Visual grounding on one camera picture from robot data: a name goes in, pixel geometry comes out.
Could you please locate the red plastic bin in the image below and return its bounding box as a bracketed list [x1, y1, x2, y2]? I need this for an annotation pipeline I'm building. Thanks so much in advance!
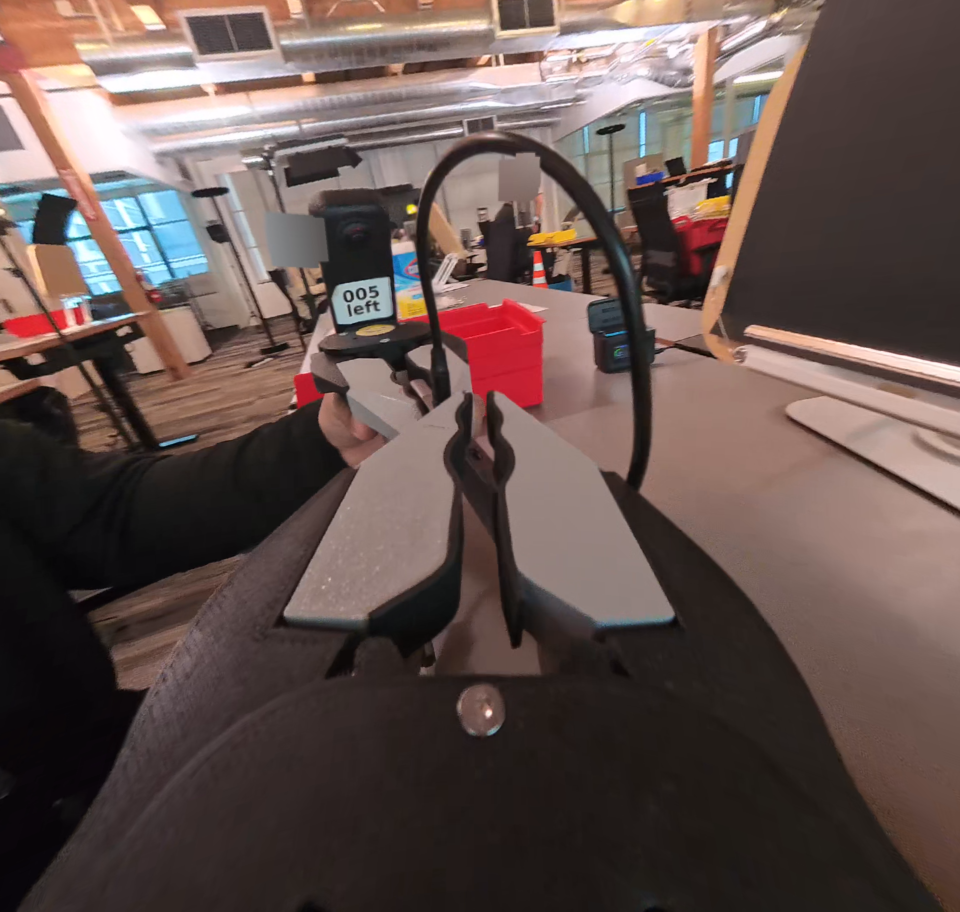
[294, 299, 546, 409]

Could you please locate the black charging case with screen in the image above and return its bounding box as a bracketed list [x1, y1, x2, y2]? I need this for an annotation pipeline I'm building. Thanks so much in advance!
[586, 297, 658, 375]

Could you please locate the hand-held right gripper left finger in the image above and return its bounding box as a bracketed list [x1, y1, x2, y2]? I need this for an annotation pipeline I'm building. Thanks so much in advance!
[282, 391, 475, 658]

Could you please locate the silver ceiling air duct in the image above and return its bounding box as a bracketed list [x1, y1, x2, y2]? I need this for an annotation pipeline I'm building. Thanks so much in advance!
[75, 8, 721, 150]

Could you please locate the black cable with metal plug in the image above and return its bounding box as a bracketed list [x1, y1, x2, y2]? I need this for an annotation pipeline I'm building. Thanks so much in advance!
[414, 131, 652, 492]

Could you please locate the black office chair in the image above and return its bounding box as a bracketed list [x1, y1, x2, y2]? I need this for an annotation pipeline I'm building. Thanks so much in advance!
[628, 181, 695, 306]

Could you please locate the person's left hand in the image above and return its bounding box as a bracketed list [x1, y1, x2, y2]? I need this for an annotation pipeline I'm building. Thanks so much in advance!
[318, 393, 389, 469]

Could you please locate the black studio light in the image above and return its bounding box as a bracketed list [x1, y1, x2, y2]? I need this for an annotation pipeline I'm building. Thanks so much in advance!
[266, 138, 363, 187]

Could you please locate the wooden table with black legs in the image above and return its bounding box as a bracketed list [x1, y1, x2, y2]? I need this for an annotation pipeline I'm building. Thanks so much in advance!
[0, 312, 160, 452]

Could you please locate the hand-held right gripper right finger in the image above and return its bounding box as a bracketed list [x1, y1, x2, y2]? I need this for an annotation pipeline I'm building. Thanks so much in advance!
[486, 390, 678, 648]

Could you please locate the wooden support post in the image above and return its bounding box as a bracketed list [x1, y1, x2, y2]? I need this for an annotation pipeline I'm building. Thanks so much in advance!
[0, 65, 192, 381]
[690, 27, 721, 171]

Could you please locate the wooden desk with black legs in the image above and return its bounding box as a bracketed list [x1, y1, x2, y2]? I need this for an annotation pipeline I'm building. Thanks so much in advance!
[527, 236, 624, 295]

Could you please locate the red storage tote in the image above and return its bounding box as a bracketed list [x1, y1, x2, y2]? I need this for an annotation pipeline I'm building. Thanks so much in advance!
[3, 308, 87, 337]

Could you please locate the white air vent grille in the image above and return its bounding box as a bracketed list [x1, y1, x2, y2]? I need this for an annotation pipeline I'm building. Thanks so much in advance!
[491, 0, 562, 37]
[178, 6, 282, 62]

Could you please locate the tan panel on white stand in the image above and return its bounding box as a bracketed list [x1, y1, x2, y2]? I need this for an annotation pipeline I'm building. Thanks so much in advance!
[427, 207, 481, 292]

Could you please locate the person's left forearm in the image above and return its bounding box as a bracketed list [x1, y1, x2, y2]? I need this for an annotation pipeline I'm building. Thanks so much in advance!
[0, 401, 352, 592]

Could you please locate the black tripod stand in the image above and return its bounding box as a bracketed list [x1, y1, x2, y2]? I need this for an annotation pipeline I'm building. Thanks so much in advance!
[0, 218, 151, 448]

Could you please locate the blue white printed packet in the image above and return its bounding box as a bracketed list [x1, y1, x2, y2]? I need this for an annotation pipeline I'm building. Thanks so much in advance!
[391, 241, 430, 322]

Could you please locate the wooden book stand black panel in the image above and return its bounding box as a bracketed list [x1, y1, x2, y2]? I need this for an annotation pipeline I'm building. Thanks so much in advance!
[703, 0, 960, 512]

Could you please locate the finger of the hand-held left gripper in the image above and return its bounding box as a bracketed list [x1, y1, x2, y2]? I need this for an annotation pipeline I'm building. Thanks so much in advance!
[336, 359, 426, 438]
[405, 342, 474, 407]

